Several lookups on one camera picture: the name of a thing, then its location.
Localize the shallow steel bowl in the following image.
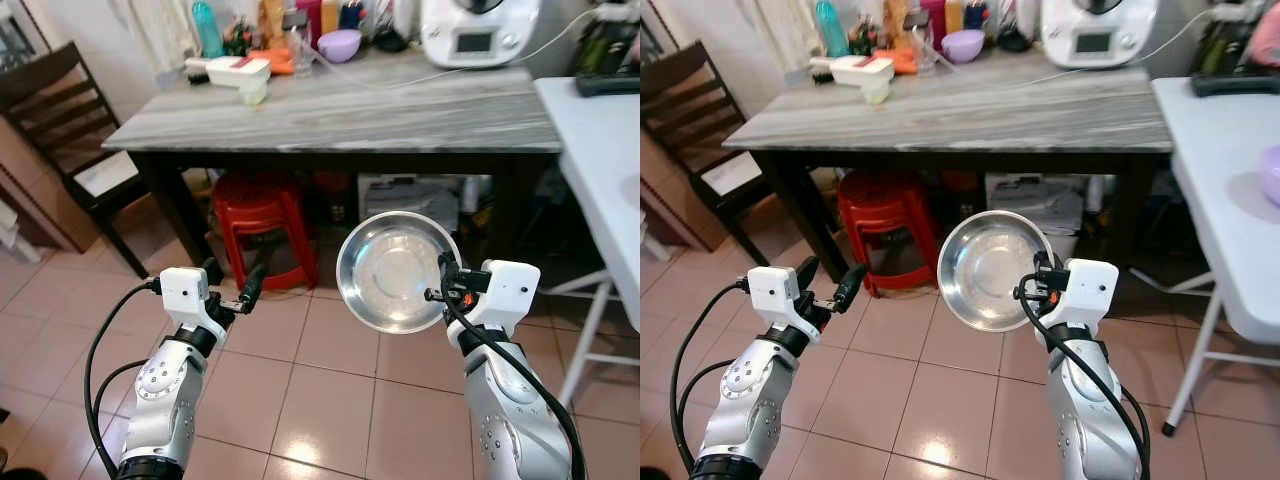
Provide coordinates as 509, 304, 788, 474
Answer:
937, 210, 1056, 333
336, 211, 464, 335

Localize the white cardboard box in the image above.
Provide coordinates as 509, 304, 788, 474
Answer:
985, 173, 1086, 236
358, 175, 463, 236

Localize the red plastic stool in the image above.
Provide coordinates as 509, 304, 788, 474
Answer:
838, 170, 946, 298
210, 172, 321, 293

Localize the brown tiled counter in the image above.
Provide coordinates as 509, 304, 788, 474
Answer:
0, 110, 76, 256
640, 130, 701, 251

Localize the dark wooden marble-top table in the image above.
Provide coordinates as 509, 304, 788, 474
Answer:
722, 65, 1173, 291
102, 65, 563, 291

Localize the white folding table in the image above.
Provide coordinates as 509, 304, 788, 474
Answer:
533, 75, 641, 411
1150, 75, 1280, 438

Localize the white vegetable slicer box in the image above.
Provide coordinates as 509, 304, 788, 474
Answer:
810, 55, 896, 89
185, 55, 273, 89

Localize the dark wooden chair white seat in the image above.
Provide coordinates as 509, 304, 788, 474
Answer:
640, 40, 771, 266
0, 40, 151, 279

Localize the white food processor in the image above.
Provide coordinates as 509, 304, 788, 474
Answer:
1040, 0, 1159, 69
420, 0, 541, 69

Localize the purple plastic bowl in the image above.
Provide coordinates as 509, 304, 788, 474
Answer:
942, 29, 987, 64
317, 29, 363, 64
1258, 145, 1280, 208

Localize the clear glass jar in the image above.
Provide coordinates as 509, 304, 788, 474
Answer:
905, 25, 941, 76
285, 25, 316, 76

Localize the black tray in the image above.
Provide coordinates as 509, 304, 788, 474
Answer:
1190, 70, 1280, 98
575, 70, 641, 98

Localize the white curtain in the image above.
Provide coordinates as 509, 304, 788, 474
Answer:
750, 0, 816, 71
120, 0, 201, 71

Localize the teal bottle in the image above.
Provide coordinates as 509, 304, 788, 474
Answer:
815, 0, 849, 58
192, 0, 225, 59

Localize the pink container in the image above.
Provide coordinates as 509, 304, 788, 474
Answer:
1250, 5, 1280, 66

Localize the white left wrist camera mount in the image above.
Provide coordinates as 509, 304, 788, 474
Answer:
747, 266, 816, 341
160, 266, 229, 341

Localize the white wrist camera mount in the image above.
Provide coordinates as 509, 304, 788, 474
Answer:
747, 266, 816, 341
160, 266, 229, 341
470, 260, 541, 336
1055, 258, 1121, 336

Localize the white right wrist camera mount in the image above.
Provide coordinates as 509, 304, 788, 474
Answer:
1055, 258, 1121, 336
470, 260, 541, 336

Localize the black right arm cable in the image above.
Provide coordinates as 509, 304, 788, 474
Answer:
425, 285, 586, 480
1015, 280, 1151, 480

